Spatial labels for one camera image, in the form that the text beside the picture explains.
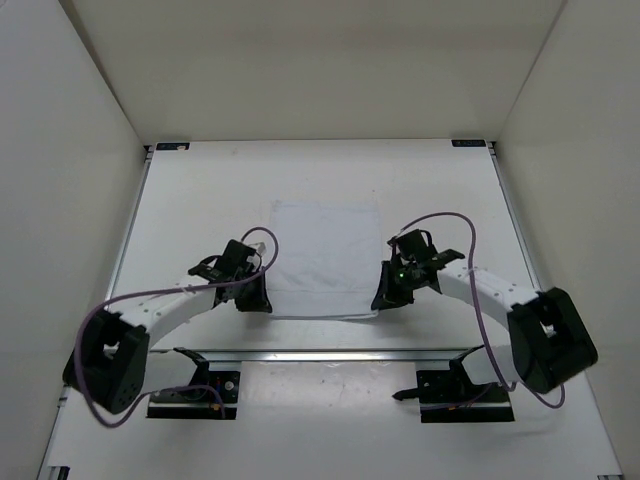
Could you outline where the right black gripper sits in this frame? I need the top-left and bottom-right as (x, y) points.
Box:
(372, 260), (419, 312)

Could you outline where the white skirt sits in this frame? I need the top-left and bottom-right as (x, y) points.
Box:
(266, 201), (383, 320)

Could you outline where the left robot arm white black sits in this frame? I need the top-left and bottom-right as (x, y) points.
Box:
(63, 237), (274, 428)

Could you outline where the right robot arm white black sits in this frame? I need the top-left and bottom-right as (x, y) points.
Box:
(371, 229), (599, 401)

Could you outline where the right corner marker label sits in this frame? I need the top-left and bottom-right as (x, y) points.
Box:
(451, 139), (486, 148)

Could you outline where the corner marker label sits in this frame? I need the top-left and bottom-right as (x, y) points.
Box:
(451, 139), (486, 148)
(155, 142), (190, 151)

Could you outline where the left corner marker label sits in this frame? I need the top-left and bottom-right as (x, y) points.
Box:
(155, 142), (190, 151)

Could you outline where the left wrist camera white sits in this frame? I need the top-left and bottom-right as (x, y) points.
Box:
(248, 242), (266, 269)

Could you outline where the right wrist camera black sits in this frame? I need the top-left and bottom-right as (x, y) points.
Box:
(389, 229), (437, 263)

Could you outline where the aluminium front rail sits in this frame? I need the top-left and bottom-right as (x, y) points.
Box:
(149, 349), (501, 364)

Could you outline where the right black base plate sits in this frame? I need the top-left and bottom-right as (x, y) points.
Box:
(392, 346), (515, 424)

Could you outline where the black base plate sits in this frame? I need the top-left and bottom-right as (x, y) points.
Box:
(392, 346), (515, 424)
(143, 347), (241, 421)

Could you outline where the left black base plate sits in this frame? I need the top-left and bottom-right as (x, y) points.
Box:
(143, 347), (241, 421)

